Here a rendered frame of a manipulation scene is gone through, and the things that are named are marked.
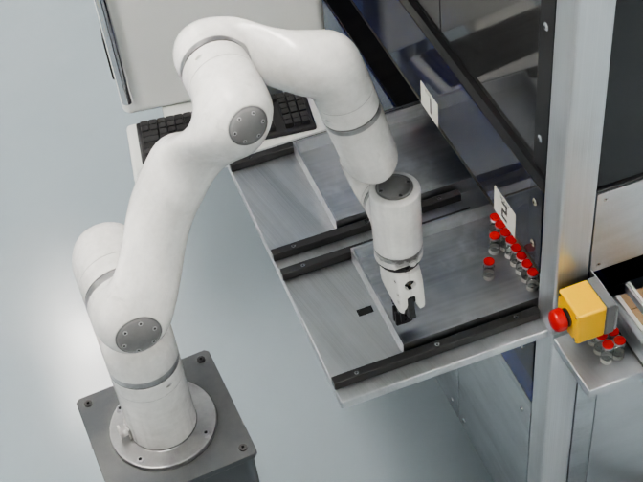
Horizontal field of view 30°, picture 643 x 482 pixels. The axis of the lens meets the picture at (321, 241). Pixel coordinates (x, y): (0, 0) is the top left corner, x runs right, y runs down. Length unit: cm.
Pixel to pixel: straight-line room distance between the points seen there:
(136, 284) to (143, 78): 110
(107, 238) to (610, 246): 84
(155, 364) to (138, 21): 101
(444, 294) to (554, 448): 44
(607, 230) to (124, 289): 81
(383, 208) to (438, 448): 128
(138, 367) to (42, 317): 166
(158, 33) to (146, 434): 102
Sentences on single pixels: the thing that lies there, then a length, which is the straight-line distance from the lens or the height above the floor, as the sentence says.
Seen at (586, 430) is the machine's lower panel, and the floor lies 53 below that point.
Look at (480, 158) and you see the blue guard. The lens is 225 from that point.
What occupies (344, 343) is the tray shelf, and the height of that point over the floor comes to 88.
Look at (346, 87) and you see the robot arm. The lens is 171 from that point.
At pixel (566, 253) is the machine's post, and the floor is 109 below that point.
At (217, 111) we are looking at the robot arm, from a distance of 160.
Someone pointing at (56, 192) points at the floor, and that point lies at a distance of 395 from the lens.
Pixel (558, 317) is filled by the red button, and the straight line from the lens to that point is 205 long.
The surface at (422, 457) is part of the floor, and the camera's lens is 310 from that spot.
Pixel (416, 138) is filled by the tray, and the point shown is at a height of 88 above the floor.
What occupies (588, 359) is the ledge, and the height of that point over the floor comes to 88.
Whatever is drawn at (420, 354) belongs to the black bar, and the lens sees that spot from 214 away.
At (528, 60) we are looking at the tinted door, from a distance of 194.
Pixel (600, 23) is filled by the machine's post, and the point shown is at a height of 155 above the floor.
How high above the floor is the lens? 258
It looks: 46 degrees down
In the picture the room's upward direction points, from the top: 7 degrees counter-clockwise
